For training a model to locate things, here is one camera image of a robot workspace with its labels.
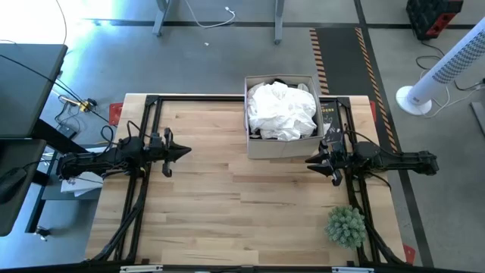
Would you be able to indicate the black metal table frame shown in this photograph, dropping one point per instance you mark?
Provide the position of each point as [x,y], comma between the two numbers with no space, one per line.
[197,98]

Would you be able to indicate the white tower fan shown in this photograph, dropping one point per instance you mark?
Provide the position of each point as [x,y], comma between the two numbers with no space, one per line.
[413,99]

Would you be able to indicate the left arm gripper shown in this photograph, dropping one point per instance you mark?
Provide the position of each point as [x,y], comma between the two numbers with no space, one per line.
[162,148]

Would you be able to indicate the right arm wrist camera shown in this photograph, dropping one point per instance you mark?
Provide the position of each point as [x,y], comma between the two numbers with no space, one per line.
[336,177]

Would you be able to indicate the silver metal bracket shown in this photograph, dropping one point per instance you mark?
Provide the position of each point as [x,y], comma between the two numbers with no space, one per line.
[352,270]
[141,268]

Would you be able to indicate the beige open storage box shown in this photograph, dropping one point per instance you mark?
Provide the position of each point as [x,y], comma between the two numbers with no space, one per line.
[280,149]

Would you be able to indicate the grey table leg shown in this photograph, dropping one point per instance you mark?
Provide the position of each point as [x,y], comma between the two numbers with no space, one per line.
[161,17]
[279,21]

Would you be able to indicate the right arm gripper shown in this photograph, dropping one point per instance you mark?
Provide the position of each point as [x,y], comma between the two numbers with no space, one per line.
[340,159]

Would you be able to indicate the red table clamp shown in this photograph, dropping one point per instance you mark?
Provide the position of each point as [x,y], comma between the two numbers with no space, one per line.
[373,110]
[409,254]
[115,113]

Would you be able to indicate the white printed papers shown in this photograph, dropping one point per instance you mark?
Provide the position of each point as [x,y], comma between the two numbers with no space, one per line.
[81,186]

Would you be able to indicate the grey furniture foot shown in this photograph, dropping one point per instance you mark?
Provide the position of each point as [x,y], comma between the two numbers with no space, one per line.
[478,117]

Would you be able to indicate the small artificial green plant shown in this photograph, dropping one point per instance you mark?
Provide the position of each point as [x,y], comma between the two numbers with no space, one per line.
[345,227]

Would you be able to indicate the white garment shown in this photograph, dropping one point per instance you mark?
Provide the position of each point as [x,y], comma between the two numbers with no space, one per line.
[282,110]

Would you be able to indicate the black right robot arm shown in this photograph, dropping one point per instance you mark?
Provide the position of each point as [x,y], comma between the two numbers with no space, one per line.
[398,161]

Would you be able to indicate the dark desk top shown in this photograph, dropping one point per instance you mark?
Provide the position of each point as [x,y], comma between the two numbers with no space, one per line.
[15,216]

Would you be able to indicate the grey desk panel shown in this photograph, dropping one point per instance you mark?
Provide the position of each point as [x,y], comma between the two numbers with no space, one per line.
[26,91]

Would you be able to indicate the small desk caster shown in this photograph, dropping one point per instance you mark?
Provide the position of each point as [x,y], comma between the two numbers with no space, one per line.
[42,233]

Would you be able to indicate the black and red crate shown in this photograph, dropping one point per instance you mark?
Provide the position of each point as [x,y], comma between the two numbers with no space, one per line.
[432,17]

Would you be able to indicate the black paperback book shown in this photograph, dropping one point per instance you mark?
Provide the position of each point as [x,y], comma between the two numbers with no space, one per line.
[332,121]

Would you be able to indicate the black computer mouse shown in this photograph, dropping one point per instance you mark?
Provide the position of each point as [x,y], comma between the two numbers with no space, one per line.
[12,184]

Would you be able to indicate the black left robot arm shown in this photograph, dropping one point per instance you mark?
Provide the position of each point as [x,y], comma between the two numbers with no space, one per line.
[94,161]

